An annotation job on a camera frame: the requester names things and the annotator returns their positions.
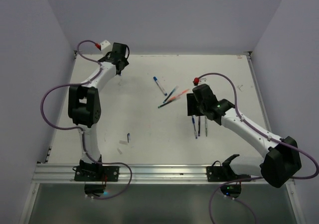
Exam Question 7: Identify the dark blue grip pen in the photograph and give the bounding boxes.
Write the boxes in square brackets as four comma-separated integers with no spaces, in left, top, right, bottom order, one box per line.
[191,116,198,139]

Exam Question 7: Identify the grey clear pen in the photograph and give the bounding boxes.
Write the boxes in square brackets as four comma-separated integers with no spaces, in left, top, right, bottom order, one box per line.
[204,116,208,137]

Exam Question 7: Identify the blue cap marker pen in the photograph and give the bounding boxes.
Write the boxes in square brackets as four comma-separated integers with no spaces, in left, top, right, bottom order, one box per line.
[153,76,167,96]

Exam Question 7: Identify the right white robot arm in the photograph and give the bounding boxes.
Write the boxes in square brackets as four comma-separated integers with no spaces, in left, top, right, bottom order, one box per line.
[186,84,302,188]

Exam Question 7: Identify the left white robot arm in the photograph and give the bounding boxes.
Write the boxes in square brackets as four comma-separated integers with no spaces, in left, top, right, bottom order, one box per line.
[68,40,130,181]

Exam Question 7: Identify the orange gel pen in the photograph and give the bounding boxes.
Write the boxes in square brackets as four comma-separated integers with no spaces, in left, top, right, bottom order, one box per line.
[172,89,189,99]

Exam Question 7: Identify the teal dark gel pen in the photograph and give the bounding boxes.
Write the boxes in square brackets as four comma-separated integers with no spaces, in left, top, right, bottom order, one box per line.
[158,97,180,109]

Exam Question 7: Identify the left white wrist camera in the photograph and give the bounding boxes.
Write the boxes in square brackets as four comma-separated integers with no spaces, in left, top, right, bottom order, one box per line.
[100,40,112,52]

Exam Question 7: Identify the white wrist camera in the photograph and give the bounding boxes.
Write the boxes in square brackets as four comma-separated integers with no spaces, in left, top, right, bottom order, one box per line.
[198,78,208,86]
[100,40,112,52]

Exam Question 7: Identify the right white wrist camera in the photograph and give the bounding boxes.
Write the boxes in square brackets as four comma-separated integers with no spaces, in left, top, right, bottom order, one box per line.
[198,78,208,86]

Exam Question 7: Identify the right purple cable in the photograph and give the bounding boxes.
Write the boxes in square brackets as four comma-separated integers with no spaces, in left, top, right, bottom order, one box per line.
[193,72,319,224]

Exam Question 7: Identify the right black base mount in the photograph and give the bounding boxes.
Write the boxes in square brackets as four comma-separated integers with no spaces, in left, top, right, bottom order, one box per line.
[206,154,251,199]

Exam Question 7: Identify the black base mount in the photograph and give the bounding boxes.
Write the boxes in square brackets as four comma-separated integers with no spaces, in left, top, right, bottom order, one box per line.
[206,154,251,199]
[72,160,120,198]

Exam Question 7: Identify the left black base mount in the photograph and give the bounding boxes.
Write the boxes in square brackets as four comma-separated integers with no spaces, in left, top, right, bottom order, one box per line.
[72,160,120,198]

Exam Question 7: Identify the aluminium front rail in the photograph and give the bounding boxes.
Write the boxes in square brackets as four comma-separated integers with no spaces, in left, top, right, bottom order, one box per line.
[31,162,294,185]

